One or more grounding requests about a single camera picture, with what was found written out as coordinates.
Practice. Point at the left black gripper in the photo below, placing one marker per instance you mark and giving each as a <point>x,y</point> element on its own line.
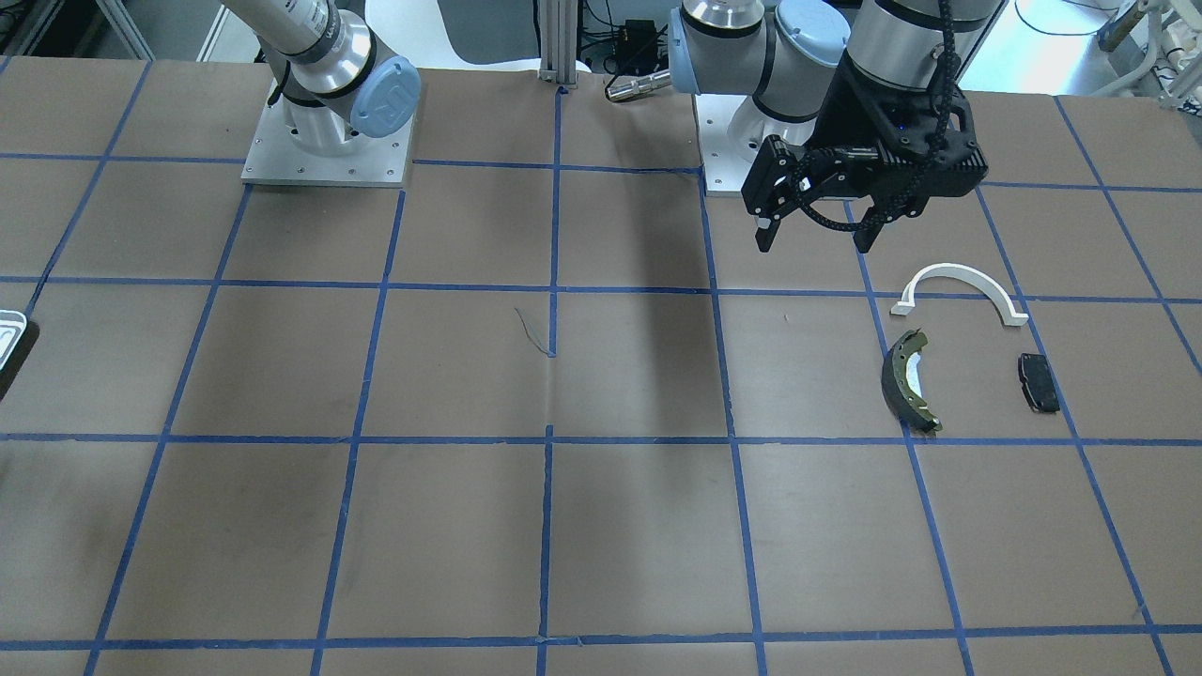
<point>856,105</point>

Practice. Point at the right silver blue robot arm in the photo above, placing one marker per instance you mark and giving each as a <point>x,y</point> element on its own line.
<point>338,80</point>

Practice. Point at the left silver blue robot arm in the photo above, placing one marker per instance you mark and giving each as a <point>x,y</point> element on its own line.
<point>785,56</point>

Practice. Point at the ribbed silver metal tray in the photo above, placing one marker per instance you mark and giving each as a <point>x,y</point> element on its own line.
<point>18,335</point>

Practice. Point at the green brake shoe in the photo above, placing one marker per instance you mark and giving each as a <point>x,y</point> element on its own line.
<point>901,384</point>

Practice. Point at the silver metal cylinder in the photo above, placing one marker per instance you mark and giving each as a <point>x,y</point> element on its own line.
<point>638,87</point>

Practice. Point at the black brake pad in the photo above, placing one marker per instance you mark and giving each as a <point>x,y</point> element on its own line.
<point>1038,383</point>

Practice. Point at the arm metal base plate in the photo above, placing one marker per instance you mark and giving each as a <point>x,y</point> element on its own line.
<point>730,129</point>
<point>296,146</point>

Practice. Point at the aluminium frame post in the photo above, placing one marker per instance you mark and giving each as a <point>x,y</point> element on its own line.
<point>556,28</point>

